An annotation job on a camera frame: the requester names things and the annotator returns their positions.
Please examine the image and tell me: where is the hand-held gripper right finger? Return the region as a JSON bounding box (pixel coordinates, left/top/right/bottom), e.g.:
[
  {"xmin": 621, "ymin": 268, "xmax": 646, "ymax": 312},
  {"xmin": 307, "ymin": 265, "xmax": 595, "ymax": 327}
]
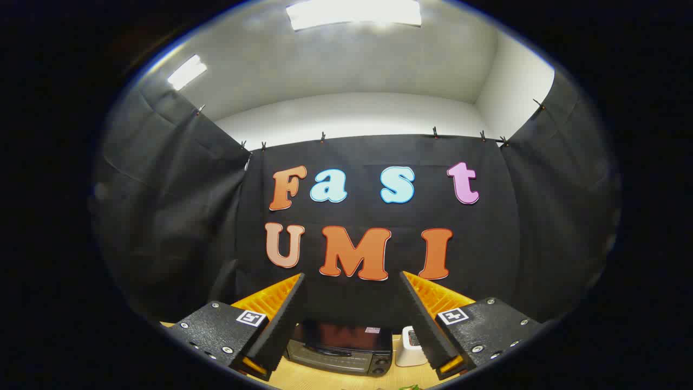
[{"xmin": 400, "ymin": 271, "xmax": 545, "ymax": 380}]

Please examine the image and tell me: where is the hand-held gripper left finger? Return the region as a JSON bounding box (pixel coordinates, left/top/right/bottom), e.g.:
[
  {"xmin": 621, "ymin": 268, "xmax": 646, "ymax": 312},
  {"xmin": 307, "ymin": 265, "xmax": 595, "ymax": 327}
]
[{"xmin": 161, "ymin": 272, "xmax": 307, "ymax": 381}]

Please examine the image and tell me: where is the black toaster oven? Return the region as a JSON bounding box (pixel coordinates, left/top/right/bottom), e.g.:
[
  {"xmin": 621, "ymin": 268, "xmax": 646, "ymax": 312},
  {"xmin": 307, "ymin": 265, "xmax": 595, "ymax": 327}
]
[{"xmin": 285, "ymin": 321, "xmax": 394, "ymax": 377}]

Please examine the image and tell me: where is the white pop-up toaster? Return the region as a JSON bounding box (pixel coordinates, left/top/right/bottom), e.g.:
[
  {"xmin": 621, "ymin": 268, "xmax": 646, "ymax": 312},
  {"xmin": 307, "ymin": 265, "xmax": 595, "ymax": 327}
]
[{"xmin": 395, "ymin": 326, "xmax": 428, "ymax": 367}]

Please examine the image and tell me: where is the row of black cloth clips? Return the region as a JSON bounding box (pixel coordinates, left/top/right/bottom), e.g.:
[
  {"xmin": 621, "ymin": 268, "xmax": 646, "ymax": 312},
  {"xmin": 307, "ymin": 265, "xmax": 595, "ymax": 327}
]
[{"xmin": 195, "ymin": 97, "xmax": 546, "ymax": 152}]

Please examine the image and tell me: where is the small ceiling light panel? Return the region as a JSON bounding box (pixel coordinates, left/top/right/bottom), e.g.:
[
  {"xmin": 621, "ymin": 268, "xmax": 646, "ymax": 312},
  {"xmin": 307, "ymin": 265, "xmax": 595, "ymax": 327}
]
[{"xmin": 167, "ymin": 54, "xmax": 208, "ymax": 91}]

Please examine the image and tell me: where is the large ceiling light panel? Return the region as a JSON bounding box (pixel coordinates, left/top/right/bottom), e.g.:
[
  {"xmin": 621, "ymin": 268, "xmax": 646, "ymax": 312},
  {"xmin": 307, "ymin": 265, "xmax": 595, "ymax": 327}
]
[{"xmin": 286, "ymin": 0, "xmax": 422, "ymax": 31}]

